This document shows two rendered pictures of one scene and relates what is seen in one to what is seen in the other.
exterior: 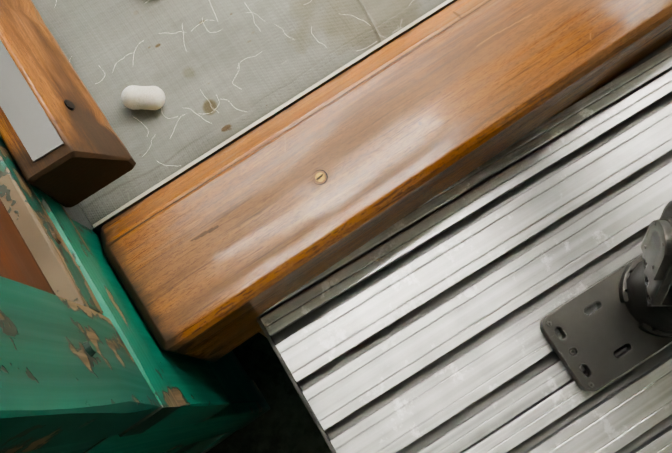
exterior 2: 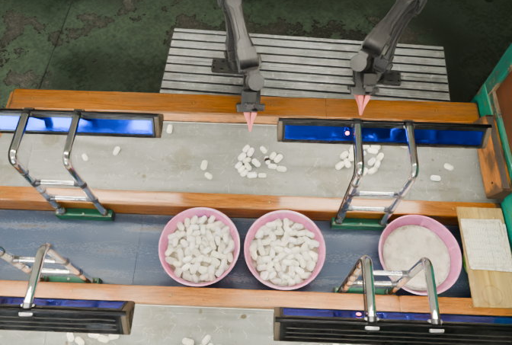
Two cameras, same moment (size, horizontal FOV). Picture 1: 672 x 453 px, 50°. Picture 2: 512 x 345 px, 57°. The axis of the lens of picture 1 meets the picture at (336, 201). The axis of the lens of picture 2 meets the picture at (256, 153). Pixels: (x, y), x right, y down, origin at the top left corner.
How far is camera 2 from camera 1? 1.71 m
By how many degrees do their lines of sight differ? 42
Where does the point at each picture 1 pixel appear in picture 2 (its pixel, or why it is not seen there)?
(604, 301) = (387, 81)
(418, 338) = (423, 95)
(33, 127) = (491, 121)
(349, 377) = (440, 97)
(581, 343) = (396, 78)
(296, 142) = (437, 118)
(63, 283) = (494, 95)
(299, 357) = not seen: hidden behind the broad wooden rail
